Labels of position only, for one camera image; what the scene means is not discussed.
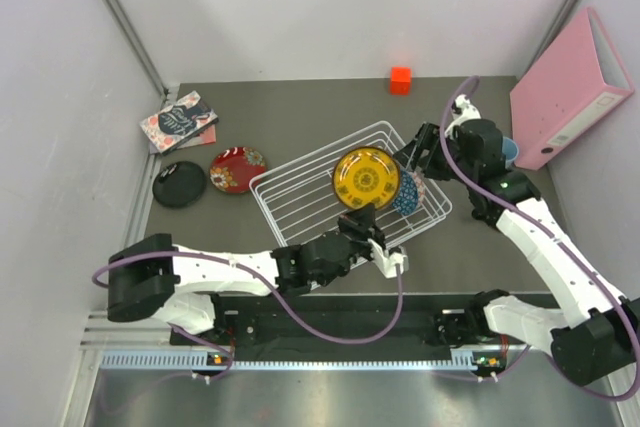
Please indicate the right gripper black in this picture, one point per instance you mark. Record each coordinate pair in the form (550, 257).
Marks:
(430, 140)

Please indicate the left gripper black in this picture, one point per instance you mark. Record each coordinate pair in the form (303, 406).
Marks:
(361, 223)

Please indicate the blue white patterned bowl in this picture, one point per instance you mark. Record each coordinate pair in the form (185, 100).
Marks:
(411, 192)

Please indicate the yellow patterned plate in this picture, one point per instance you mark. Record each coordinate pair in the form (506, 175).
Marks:
(366, 175)

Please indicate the red floral plate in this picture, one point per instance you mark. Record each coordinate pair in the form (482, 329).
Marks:
(232, 170)

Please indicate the black plate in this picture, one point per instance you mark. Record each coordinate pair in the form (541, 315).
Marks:
(179, 185)

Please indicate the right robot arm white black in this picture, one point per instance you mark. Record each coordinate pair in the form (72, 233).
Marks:
(594, 330)

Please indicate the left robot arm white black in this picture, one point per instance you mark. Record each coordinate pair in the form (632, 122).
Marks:
(156, 278)

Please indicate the orange cube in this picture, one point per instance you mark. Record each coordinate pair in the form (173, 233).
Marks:
(400, 80)

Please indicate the light blue cup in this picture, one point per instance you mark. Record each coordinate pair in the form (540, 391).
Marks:
(510, 151)

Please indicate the pink book underneath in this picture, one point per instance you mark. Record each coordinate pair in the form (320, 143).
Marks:
(206, 137)

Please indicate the Little Women book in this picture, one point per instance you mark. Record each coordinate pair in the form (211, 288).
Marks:
(178, 123)

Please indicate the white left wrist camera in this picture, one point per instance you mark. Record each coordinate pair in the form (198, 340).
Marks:
(391, 263)

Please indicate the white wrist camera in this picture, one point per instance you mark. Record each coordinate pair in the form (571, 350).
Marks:
(391, 263)
(462, 111)

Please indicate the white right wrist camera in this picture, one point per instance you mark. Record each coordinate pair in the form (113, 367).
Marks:
(462, 111)

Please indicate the white wire dish rack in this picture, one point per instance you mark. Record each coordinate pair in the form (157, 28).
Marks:
(304, 198)

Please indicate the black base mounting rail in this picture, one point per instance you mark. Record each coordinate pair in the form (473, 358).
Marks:
(379, 328)

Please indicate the pink ring binder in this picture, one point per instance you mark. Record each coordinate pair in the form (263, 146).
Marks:
(576, 81)

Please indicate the aluminium frame post left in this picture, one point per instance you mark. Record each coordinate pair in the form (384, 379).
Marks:
(135, 43)

